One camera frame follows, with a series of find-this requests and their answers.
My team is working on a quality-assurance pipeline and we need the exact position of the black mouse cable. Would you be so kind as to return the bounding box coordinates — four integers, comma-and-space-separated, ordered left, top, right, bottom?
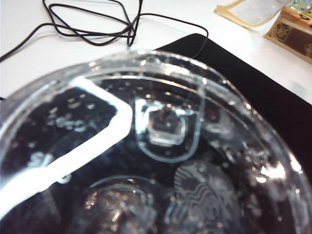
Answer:
0, 0, 209, 63

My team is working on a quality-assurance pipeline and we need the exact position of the small clear Starbucks cup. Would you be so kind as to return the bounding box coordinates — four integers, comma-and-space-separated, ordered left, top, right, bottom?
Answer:
0, 49, 312, 234

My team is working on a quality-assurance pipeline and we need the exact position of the clear plastic zip pouch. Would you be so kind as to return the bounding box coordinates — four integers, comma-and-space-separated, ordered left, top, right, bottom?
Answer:
214, 0, 294, 31

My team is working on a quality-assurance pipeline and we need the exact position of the printed wooden box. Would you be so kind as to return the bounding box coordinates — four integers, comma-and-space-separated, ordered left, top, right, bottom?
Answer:
263, 6, 312, 59

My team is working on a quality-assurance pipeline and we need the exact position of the black mouse pad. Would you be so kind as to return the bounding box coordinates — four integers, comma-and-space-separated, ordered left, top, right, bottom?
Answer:
154, 33, 312, 156

